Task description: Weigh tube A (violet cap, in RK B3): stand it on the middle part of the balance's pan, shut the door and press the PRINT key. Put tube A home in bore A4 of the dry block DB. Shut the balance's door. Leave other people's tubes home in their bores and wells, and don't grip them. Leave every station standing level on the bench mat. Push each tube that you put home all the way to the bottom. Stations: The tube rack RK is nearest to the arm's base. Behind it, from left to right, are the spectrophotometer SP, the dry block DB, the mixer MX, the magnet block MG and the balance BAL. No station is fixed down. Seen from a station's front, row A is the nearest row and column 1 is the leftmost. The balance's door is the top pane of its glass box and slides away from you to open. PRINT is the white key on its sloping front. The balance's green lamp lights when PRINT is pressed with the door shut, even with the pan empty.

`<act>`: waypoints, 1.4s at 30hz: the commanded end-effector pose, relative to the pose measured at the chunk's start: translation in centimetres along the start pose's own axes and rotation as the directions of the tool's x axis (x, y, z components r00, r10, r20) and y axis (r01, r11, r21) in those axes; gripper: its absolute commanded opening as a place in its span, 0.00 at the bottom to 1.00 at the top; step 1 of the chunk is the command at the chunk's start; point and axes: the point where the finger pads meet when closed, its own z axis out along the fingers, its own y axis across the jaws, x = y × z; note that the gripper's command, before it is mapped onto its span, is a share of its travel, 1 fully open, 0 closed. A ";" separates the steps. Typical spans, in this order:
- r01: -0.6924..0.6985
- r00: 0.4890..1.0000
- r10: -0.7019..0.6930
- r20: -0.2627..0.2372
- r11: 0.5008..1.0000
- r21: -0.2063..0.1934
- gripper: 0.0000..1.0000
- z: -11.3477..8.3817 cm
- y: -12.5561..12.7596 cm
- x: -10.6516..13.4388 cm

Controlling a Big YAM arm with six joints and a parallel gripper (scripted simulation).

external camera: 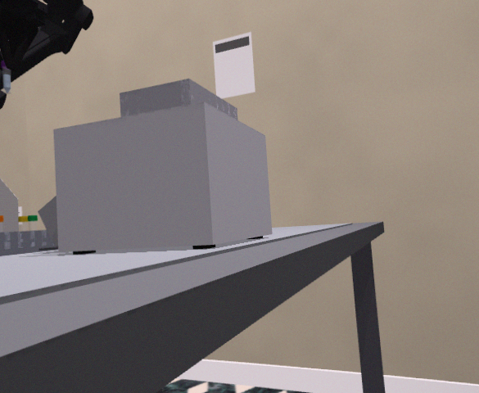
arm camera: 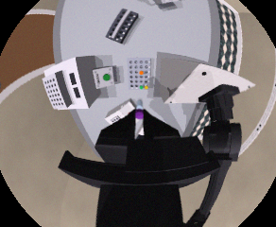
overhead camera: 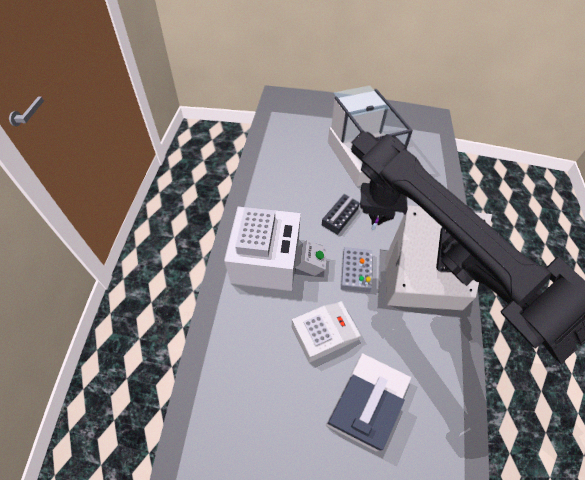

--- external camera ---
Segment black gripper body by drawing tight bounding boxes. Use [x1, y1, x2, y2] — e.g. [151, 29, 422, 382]
[0, 0, 47, 27]

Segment grey bench mat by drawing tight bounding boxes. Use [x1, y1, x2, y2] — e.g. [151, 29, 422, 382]
[0, 224, 351, 305]

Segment small tube with violet cap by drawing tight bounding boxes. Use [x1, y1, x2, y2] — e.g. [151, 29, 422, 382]
[1, 61, 11, 94]

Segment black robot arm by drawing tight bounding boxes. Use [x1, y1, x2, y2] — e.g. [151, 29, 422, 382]
[11, 0, 93, 82]

